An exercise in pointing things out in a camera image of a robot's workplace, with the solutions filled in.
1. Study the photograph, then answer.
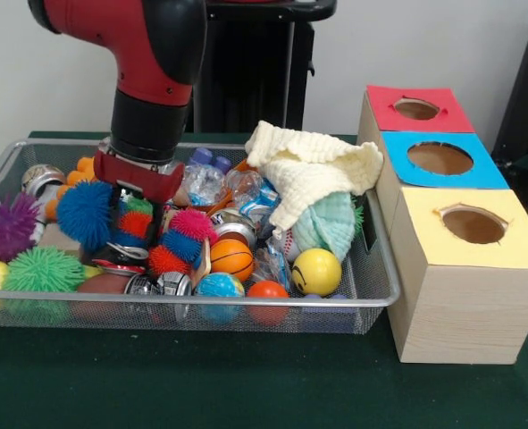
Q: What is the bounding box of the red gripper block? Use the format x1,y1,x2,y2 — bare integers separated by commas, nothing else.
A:
92,150,187,247

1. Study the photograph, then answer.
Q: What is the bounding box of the blue spiky rubber toy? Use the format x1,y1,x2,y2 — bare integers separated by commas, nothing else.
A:
56,180,115,252

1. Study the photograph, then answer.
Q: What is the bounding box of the clear plastic bottle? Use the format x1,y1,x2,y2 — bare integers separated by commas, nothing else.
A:
173,148,231,207

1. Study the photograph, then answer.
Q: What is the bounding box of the cream waffle cloth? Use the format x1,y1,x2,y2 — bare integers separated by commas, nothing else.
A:
244,120,384,240

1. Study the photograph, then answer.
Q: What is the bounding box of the mint green waffle cloth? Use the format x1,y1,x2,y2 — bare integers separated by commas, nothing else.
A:
292,191,356,263

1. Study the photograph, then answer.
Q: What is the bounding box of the clear mesh bin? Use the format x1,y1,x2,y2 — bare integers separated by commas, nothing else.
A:
0,138,401,334

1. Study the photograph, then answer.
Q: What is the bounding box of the wooden box with three holes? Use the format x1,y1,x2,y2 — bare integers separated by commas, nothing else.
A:
356,84,528,366

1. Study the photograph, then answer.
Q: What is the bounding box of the orange toy building block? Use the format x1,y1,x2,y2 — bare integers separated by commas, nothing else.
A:
46,156,97,221

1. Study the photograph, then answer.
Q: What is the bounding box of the small orange basketball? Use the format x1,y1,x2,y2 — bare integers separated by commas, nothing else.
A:
209,238,255,282

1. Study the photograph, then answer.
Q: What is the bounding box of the green spiky rubber ball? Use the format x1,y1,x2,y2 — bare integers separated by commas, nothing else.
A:
2,247,86,294

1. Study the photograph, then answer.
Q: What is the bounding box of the blue globe ball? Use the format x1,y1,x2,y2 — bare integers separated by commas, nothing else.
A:
194,272,246,324

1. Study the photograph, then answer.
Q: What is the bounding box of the purple spiky monster toy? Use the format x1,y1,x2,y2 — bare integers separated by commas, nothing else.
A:
0,191,42,263

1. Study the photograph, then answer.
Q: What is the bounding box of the dark green table cloth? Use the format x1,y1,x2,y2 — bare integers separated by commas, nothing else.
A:
0,130,528,429

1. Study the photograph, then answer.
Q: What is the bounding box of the yellow plastic ball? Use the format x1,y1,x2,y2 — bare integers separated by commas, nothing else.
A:
291,248,343,297

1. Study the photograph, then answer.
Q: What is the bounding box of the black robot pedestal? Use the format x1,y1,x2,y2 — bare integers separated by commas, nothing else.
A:
191,0,339,134

